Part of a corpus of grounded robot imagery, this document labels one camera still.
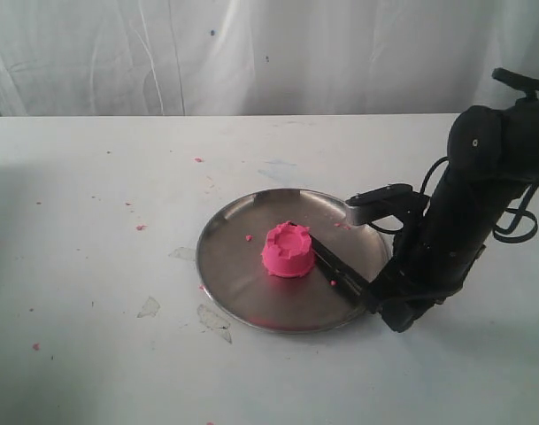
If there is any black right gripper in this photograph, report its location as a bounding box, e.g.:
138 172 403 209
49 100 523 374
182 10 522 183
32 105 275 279
361 207 487 333

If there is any black knife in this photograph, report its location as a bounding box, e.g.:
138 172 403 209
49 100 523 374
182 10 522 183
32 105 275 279
311 236 369 306

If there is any pink clay lump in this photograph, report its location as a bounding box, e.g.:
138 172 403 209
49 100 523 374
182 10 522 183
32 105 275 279
261 221 315 278

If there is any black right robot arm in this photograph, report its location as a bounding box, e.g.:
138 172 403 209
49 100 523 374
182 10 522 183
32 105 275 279
348 68 539 332

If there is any round steel plate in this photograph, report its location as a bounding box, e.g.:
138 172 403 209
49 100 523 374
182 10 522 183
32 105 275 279
196 189 390 333

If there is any white backdrop sheet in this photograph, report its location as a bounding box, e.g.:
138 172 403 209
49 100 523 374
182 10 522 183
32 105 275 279
0 1 539 116

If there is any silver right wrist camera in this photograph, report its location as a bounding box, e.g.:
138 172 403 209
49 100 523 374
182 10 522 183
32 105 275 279
345 183 429 226

